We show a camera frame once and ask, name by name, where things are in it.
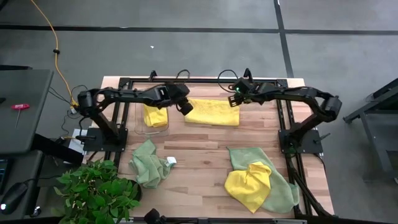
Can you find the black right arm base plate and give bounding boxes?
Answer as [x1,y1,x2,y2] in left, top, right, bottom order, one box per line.
[279,129,324,155]

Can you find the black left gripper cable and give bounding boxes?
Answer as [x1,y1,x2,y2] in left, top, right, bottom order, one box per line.
[175,68,191,85]

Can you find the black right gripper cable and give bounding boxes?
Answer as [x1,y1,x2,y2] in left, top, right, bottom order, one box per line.
[216,68,239,93]

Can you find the green microfiber towel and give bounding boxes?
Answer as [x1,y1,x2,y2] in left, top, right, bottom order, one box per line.
[226,146,300,214]
[129,139,175,189]

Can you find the white paper sheet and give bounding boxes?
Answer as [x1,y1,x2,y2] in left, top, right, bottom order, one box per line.
[67,128,88,156]

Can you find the yellow microfiber towel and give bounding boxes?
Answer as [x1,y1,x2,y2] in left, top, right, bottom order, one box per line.
[184,98,241,127]
[224,161,273,214]
[143,104,169,128]

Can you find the black desk beam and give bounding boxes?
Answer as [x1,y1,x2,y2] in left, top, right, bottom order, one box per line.
[30,133,85,166]

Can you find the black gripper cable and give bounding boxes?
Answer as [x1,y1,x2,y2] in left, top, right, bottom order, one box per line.
[175,68,191,85]
[216,68,239,93]

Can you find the black plant pot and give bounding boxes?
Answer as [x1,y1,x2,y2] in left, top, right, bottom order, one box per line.
[126,179,143,203]

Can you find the red T-handle hex key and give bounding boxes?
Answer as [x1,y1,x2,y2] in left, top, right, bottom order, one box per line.
[11,103,31,129]

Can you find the grey desk panel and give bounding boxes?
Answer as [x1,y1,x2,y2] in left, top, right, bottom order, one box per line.
[0,68,54,156]

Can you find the black computer mouse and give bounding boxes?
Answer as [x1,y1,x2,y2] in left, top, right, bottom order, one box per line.
[0,182,28,215]

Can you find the black cable bundle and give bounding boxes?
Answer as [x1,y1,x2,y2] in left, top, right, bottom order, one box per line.
[287,154,335,218]

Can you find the thin black floor cables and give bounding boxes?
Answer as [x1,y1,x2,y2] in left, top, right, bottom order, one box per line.
[48,84,97,138]

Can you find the green leafy plant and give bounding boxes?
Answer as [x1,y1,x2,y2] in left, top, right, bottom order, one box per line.
[51,159,143,224]

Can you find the yellow white cable plug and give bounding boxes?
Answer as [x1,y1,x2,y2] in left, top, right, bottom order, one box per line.
[68,98,84,115]

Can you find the dark low desk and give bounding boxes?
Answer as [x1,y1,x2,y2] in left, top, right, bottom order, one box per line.
[0,151,44,220]

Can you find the clear plastic bin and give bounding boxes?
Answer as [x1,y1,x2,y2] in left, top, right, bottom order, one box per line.
[133,80,171,136]

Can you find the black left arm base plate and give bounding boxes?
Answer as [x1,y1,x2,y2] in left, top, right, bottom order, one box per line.
[82,127,128,152]

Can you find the yellow extension cable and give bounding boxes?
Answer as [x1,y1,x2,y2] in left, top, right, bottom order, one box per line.
[30,0,78,106]

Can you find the black keyboard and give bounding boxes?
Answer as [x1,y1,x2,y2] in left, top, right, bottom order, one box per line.
[0,159,9,195]

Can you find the black aluminium table frame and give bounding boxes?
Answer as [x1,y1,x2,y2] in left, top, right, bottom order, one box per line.
[104,68,335,218]

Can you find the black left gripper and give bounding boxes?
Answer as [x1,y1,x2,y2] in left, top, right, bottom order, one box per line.
[155,83,194,116]

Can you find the dark metal side table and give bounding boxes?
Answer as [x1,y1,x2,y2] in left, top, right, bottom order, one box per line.
[343,77,398,181]

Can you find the silver aluminium rail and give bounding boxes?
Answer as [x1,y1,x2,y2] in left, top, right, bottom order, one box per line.
[116,217,308,224]

